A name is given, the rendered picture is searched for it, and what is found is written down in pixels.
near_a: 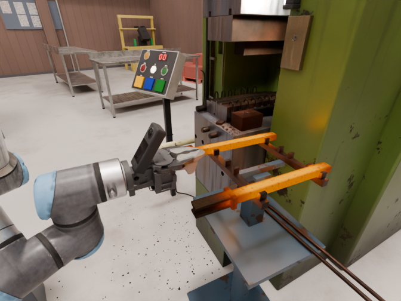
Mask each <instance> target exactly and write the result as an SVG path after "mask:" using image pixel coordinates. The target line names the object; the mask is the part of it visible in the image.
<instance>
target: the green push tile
mask: <svg viewBox="0 0 401 301"><path fill-rule="evenodd" d="M165 83H166V81H164V80H160V79H157V81H156V85H155V88H154V91H157V92H160V93H163V90H164V87H165Z"/></svg>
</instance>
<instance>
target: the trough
mask: <svg viewBox="0 0 401 301"><path fill-rule="evenodd" d="M276 93H277V92H273V93H266V94H259V95H254V96H246V97H239V98H235V99H227V100H220V101H217V104H218V105H220V104H221V103H223V102H229V101H234V100H242V99H248V98H252V97H259V96H266V95H272V94H276Z"/></svg>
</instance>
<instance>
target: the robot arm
mask: <svg viewBox="0 0 401 301"><path fill-rule="evenodd" d="M165 136H166V132H165V130H164V129H163V128H162V127H161V126H160V125H159V124H157V123H154V122H153V123H151V125H150V127H149V128H148V130H147V132H146V134H145V136H144V137H143V139H142V141H141V143H140V145H139V147H138V149H137V151H136V152H135V154H134V156H133V158H132V160H131V164H132V166H131V167H130V166H129V164H128V161H127V160H124V161H121V162H120V160H119V159H118V158H113V159H108V160H104V161H99V162H95V163H91V164H86V165H80V166H77V167H72V168H67V169H63V170H58V171H56V170H54V171H52V172H50V173H45V174H41V175H39V176H38V177H37V178H36V179H35V181H34V185H33V197H34V202H35V208H36V212H37V215H38V217H39V218H40V219H41V220H48V219H49V218H51V220H52V221H53V225H51V226H49V227H48V228H46V229H44V230H43V231H41V232H39V233H37V234H36V235H34V236H32V237H30V238H29V239H26V237H25V236H24V235H23V234H22V232H21V231H19V230H18V229H17V228H16V226H15V225H14V223H13V222H12V221H11V219H10V218H9V217H8V215H7V214H6V212H5V211H4V209H3V208H2V207H1V205H0V301H22V298H24V297H25V296H26V295H28V294H29V293H30V292H31V291H33V290H34V289H35V288H37V287H38V286H39V285H40V284H42V283H43V282H44V281H45V280H47V279H48V278H49V277H50V276H52V275H53V274H54V273H56V272H57V271H58V270H59V269H61V268H62V267H65V266H66V265H67V264H68V263H69V262H71V261H72V260H82V259H85V258H87V257H90V256H91V255H93V254H94V253H95V252H96V251H97V250H98V249H99V248H100V247H101V245H102V243H103V241H104V225H103V222H102V221H101V217H100V213H99V210H98V206H97V204H101V203H103V202H107V201H110V200H113V199H116V198H120V197H123V196H126V195H127V191H128V192H129V196H130V197H131V196H135V191H137V190H139V189H143V188H147V187H148V188H149V190H150V189H152V190H150V191H155V193H156V194H159V193H161V192H165V191H168V190H171V189H175V188H176V184H175V183H176V181H177V175H176V174H175V171H180V170H186V172H187V174H193V173H194V172H195V169H196V165H197V163H198V160H199V159H201V158H202V157H203V156H204V155H205V151H204V150H202V149H199V148H191V147H183V146H169V147H165V148H161V149H159V147H160V145H161V143H162V142H163V140H164V138H165ZM28 181H29V172H28V169H27V167H26V165H25V164H24V161H23V160H22V159H21V158H20V156H19V155H18V154H16V153H14V152H10V151H8V150H7V147H6V145H5V141H4V137H3V135H2V131H1V127H0V196H1V195H3V194H6V193H8V192H10V191H13V190H15V189H17V188H20V187H21V186H23V185H25V184H26V183H27V182H28ZM150 187H151V188H150ZM168 188H169V189H168Z"/></svg>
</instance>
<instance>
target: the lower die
mask: <svg viewBox="0 0 401 301"><path fill-rule="evenodd" d="M266 93H273V91H260V92H257V93H248V94H241V95H236V96H228V97H220V98H216V99H208V100H206V111H207V112H209V113H211V114H212V115H214V113H215V115H214V116H216V117H217V118H219V119H222V120H225V122H226V123H227V122H231V119H228V117H227V114H228V113H230V112H232V103H230V105H229V102H223V103H221V104H220V105H218V104H217V101H220V100H227V99H235V98H239V97H246V96H254V95H259V94H266ZM268 96H270V105H273V104H274V100H275V96H272V98H271V95H268ZM262 97H263V106H267V104H268V100H269V98H268V97H266V98H264V97H265V96H262ZM255 98H256V101H257V102H256V108H258V107H261V101H262V99H261V98H259V100H257V99H258V97H255ZM248 100H249V109H252V108H254V103H255V100H254V99H252V101H251V98H248ZM236 101H237V100H234V101H232V102H233V103H234V112H236V111H239V109H240V102H239V101H238V103H236ZM240 101H241V102H242V107H241V109H242V110H246V108H247V104H248V102H247V100H245V102H243V101H244V99H242V100H240ZM270 113H273V110H272V111H268V112H263V114H264V115H267V114H270Z"/></svg>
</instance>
